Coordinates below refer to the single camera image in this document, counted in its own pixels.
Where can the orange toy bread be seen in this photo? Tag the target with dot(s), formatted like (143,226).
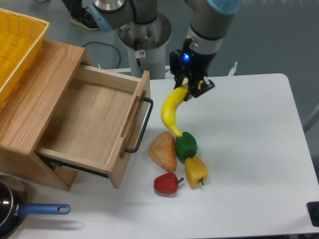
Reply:
(162,152)

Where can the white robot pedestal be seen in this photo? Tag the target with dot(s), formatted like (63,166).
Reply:
(146,44)

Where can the black metal drawer handle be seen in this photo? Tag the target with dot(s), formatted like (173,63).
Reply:
(143,129)

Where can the black pan blue handle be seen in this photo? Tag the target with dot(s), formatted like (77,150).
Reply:
(14,206)

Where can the black table corner device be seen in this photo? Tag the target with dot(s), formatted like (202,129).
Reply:
(313,210)

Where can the red toy bell pepper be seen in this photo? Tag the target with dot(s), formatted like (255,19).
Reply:
(167,183)

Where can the wooden cabinet body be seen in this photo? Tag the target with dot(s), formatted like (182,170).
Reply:
(30,107)

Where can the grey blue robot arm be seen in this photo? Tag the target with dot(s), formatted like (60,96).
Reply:
(205,21)

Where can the yellow plastic basket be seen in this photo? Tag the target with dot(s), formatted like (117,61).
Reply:
(21,37)

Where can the yellow toy banana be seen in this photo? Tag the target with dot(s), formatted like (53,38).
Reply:
(169,107)

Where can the yellow toy bell pepper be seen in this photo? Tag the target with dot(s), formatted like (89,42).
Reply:
(196,171)

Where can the open wooden top drawer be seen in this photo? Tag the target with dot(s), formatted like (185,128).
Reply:
(100,114)

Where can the green toy bell pepper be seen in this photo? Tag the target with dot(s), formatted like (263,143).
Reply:
(186,146)

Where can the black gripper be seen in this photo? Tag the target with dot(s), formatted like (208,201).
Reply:
(193,65)

